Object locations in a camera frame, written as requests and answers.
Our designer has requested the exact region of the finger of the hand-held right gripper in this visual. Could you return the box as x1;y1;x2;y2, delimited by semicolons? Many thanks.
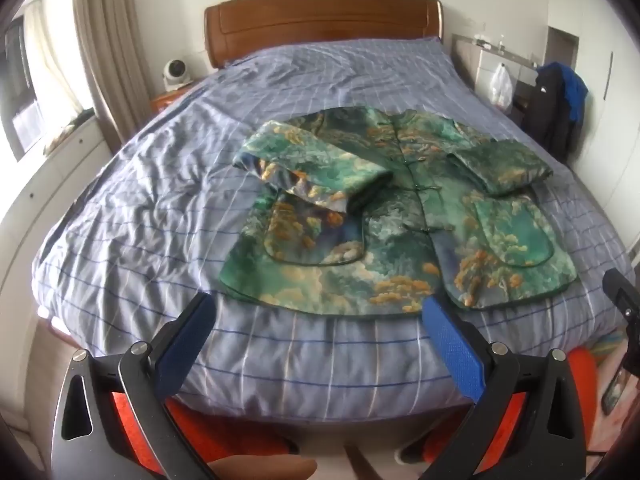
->
602;268;640;332

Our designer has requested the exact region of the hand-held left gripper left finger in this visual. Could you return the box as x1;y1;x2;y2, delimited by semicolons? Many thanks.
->
50;291;217;480

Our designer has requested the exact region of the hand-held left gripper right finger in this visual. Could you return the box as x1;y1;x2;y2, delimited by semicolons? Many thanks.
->
421;294;591;480

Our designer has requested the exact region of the green landscape print jacket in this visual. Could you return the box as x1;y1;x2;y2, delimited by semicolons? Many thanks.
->
218;105;578;317

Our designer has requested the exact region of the colourful floor mat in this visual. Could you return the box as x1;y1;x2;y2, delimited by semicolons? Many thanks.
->
585;330;640;411

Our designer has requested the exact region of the person's orange fleece clothing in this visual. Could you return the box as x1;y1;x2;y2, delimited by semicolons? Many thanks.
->
107;345;601;480

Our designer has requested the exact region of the bed with purple checked sheet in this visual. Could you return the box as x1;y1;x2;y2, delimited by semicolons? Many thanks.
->
31;37;636;423

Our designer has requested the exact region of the brown slipper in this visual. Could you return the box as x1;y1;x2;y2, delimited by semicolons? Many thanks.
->
207;455;318;480

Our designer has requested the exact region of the black and blue jacket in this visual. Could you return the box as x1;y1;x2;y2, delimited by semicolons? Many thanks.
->
522;61;590;163

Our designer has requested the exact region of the white window seat cabinet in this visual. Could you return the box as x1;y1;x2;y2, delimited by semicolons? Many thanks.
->
0;110;123;321

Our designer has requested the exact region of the white plastic bag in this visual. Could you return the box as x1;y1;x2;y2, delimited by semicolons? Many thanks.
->
487;62;513;110

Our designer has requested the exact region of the wooden nightstand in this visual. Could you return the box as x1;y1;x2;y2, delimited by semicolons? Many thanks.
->
151;79;201;115

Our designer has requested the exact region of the white dresser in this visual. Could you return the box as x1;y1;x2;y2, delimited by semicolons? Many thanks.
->
451;34;541;111

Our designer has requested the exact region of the white round fan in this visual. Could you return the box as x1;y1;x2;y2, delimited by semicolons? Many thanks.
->
162;59;196;92

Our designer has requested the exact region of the window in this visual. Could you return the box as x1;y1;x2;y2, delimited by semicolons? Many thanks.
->
0;15;41;153

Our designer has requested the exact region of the beige curtain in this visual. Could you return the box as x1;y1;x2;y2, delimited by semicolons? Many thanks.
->
71;0;153;146

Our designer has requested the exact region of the white sheer curtain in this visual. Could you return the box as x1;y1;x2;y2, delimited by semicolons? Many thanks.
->
22;0;96;121

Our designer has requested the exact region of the wooden bed headboard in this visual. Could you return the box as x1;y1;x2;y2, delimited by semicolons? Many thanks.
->
204;0;445;70

